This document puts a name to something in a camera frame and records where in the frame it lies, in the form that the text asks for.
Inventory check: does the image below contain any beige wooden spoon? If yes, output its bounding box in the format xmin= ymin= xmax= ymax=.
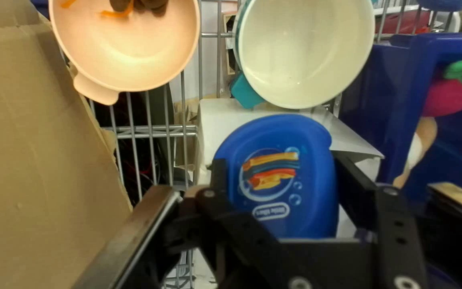
xmin=393 ymin=116 xmax=438 ymax=190

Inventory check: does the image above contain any blue toy detergent bottle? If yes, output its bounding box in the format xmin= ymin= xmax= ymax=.
xmin=212 ymin=113 xmax=340 ymax=240

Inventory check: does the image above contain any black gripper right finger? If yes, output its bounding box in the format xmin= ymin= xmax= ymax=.
xmin=332 ymin=151 xmax=430 ymax=289

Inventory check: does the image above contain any magenta toy piece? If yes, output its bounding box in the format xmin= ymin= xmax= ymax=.
xmin=422 ymin=77 xmax=462 ymax=119

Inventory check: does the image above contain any blue plastic bin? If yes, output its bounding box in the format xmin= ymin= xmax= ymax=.
xmin=340 ymin=32 xmax=462 ymax=203

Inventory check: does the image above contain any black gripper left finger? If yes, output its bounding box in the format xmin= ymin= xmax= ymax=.
xmin=160 ymin=159 xmax=284 ymax=289

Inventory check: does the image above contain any brown cardboard box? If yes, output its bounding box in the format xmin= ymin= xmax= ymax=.
xmin=0 ymin=0 xmax=133 ymax=289

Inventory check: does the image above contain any cream pot with teal band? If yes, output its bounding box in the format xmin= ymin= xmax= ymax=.
xmin=229 ymin=0 xmax=377 ymax=111

